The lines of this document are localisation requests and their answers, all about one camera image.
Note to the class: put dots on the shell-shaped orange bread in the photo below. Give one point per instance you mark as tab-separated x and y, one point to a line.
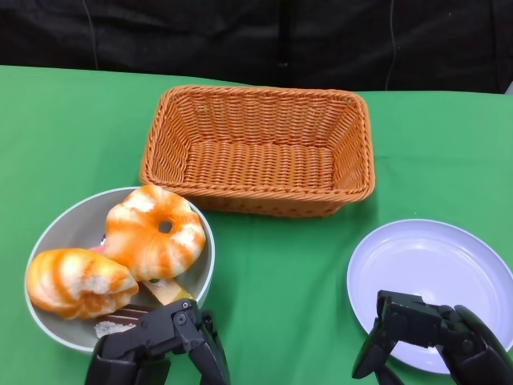
76	280

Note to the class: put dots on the lavender round plate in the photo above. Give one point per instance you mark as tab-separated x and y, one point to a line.
425	260

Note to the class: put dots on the chocolate cake slice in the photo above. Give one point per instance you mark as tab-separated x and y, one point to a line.
120	321

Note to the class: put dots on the white background object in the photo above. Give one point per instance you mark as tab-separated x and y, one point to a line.
510	86

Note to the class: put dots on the pale green bowl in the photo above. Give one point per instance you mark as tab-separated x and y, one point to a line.
68	224

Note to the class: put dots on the black backdrop curtain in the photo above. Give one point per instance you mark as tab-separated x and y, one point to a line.
180	36

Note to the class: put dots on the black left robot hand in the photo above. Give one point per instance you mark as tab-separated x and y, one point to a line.
160	341

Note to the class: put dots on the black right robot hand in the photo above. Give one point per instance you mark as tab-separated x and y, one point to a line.
417	321

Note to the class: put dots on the orange wicker basket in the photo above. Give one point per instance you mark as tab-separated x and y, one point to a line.
260	160

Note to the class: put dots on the yellow cake slice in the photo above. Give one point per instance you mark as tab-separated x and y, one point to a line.
168	292

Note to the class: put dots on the pink cake slice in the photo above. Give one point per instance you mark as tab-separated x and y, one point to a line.
98	248

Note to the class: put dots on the green tablecloth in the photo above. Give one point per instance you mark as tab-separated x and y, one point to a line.
72	140

